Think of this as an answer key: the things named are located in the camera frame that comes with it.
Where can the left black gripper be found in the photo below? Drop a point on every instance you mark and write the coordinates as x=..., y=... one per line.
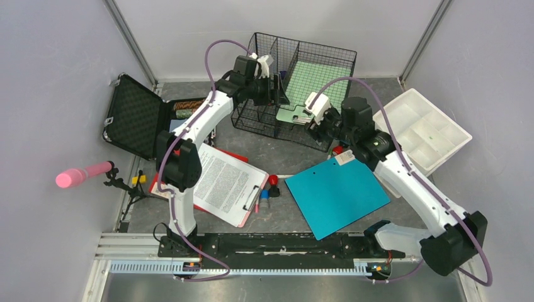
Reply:
x=276, y=96

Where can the blue playing card deck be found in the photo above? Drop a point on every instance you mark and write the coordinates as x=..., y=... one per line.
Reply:
x=175, y=124

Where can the orange black chip stack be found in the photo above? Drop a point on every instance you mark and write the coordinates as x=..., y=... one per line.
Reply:
x=185, y=104

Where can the green chip stack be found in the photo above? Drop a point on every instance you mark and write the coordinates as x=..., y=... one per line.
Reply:
x=183, y=114

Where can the red clipboard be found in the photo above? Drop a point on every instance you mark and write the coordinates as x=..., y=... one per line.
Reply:
x=211, y=151

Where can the white plastic drawer organizer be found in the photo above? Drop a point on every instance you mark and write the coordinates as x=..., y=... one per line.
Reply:
x=427, y=135

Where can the light green clipboard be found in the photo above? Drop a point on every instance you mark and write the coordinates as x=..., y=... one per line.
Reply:
x=306, y=78

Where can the blue grey small cylinder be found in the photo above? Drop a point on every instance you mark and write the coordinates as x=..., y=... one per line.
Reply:
x=264, y=200

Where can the black poker chip case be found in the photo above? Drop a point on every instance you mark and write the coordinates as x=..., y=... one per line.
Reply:
x=136, y=116

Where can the yellow black connector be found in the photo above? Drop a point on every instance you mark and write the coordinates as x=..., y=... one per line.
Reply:
x=138, y=180

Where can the pink pen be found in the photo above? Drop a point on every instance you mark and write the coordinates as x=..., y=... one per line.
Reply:
x=256, y=210

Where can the black wire mesh organizer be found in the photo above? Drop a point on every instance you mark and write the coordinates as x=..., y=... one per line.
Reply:
x=286, y=52

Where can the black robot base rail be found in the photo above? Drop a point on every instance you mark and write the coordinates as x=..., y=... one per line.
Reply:
x=248, y=252

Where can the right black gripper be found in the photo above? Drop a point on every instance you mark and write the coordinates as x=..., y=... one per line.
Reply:
x=315, y=128

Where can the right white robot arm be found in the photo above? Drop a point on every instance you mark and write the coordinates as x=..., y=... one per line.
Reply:
x=452, y=235

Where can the red black round stamp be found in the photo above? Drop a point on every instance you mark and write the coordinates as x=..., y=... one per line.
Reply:
x=337, y=150

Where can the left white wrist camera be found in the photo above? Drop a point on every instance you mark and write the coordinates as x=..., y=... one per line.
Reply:
x=264, y=62

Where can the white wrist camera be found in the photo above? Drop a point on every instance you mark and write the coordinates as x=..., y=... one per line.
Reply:
x=316, y=105
x=264, y=62

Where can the teal blue clipboard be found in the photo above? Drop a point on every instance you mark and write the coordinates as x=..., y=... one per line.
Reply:
x=335, y=193

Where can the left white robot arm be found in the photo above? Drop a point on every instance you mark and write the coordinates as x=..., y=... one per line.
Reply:
x=178, y=161

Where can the white printed paper sheet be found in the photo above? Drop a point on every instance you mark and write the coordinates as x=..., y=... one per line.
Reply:
x=220, y=185

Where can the pink clear clipboard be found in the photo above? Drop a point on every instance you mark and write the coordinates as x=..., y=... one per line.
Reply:
x=247, y=199

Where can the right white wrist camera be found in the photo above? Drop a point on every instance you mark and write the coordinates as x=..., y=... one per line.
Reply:
x=316, y=105

